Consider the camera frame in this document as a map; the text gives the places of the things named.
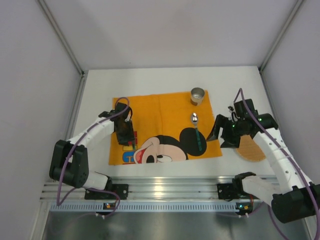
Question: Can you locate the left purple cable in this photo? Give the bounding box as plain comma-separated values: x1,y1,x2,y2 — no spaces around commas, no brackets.
56,96,133,218

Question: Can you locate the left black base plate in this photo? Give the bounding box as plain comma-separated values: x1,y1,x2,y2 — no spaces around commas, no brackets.
84,184,129,200

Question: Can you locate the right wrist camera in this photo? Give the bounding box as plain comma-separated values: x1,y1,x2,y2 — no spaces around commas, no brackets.
227,105,237,118

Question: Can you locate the round woven coaster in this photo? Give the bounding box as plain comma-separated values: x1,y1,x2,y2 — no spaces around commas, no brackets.
236,135,266,162

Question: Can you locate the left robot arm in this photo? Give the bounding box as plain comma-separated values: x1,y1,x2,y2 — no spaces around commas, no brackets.
49,101,135,191

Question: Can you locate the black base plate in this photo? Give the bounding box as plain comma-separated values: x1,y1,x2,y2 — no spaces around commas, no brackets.
216,183,260,202
84,184,129,200

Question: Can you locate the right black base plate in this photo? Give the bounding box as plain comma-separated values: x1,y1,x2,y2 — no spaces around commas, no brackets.
216,183,260,202

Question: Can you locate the metal cup with cork band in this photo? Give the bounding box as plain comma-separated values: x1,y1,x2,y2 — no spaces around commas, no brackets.
190,87,205,106

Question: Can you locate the purple cable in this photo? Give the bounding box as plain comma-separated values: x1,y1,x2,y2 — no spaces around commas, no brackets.
233,87,320,240
56,96,133,218

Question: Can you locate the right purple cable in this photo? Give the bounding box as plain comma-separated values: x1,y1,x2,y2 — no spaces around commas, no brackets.
233,87,320,240

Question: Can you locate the spoon with teal handle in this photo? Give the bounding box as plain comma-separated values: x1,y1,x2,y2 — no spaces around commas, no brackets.
190,112,202,151

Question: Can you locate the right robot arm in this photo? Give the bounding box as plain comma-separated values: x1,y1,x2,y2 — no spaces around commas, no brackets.
206,99,320,223

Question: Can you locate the aluminium rail frame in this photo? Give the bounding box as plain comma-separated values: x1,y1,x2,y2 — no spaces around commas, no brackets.
39,164,312,201

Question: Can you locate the perforated cable duct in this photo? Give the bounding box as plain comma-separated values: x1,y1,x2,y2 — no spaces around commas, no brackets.
49,201,253,213

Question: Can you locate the orange Mickey Mouse placemat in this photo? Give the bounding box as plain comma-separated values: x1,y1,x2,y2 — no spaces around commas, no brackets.
109,92,222,166

